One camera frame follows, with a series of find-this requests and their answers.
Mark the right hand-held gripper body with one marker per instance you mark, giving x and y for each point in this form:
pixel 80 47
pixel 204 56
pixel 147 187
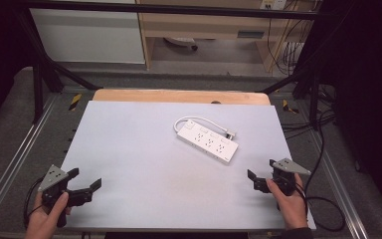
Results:
pixel 286 176

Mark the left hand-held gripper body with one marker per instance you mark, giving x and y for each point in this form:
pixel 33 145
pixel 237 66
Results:
pixel 53 179

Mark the person's right hand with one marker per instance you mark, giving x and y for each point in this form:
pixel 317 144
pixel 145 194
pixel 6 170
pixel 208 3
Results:
pixel 291 209

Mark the person's left hand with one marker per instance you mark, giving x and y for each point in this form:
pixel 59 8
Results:
pixel 43 222

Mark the white power strip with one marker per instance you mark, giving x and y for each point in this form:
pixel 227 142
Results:
pixel 209 142

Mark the black yellow warning tape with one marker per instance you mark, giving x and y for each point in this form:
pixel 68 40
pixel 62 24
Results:
pixel 75 102
pixel 289 107

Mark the wooden table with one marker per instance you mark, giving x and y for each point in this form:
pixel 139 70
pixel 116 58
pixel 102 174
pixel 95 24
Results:
pixel 179 96

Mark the black curtain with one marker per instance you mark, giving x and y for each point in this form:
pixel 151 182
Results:
pixel 0 49
pixel 368 83

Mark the white cabinet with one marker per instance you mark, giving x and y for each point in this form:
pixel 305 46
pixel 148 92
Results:
pixel 86 36

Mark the white chair base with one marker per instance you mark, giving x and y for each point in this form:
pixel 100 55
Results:
pixel 182 42

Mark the light wooden desk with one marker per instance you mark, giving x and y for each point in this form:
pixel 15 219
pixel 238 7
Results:
pixel 205 26

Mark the aluminium rail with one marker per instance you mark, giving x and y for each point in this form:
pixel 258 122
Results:
pixel 16 156
pixel 340 186

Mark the white wall socket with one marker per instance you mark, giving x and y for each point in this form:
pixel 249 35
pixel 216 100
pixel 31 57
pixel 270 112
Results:
pixel 272 4

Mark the black metal frame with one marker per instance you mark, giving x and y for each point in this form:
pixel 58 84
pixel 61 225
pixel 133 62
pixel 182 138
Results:
pixel 165 9

